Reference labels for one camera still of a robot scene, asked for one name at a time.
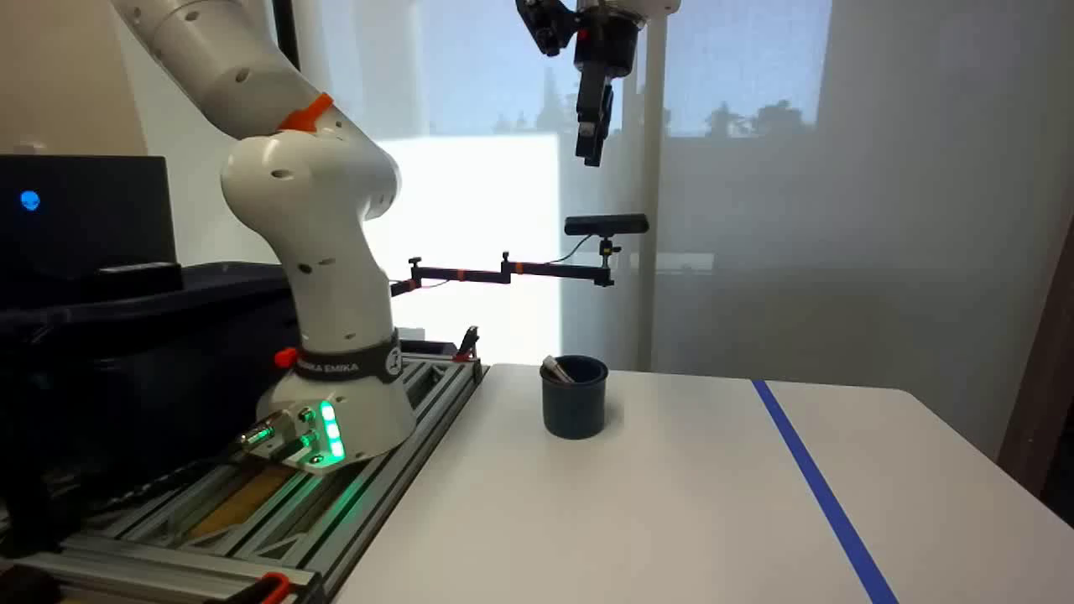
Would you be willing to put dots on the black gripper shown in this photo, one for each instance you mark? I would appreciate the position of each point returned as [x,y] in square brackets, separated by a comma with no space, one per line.
[608,38]

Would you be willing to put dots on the black red articulated camera mount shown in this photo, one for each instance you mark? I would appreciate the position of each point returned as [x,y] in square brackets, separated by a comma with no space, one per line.
[470,272]

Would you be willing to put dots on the black stereo camera bar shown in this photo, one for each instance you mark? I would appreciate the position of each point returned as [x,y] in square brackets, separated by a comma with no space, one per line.
[605,222]

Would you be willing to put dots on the black cabinet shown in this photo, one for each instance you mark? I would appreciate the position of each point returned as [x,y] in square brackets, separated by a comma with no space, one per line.
[144,370]

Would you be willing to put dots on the aluminium rail base frame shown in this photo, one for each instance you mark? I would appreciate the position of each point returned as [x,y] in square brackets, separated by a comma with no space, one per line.
[370,492]

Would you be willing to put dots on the black monitor with blue light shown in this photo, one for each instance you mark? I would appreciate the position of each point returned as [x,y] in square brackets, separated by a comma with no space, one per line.
[85,213]

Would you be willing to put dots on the blue tape line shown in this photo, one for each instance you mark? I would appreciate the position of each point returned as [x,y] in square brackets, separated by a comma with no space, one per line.
[824,492]

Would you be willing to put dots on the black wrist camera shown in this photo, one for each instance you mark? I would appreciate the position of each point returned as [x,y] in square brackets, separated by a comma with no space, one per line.
[548,25]

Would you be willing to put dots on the black red clamp lever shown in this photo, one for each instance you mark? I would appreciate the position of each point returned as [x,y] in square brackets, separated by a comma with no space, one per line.
[467,345]

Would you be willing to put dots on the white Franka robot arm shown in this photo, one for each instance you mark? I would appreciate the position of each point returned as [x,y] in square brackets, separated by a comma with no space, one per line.
[313,222]

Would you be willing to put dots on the dark green speckled mug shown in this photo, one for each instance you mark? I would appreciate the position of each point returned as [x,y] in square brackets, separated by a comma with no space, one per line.
[576,405]

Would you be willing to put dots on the white window post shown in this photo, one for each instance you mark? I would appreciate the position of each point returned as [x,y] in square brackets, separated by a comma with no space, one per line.
[652,304]

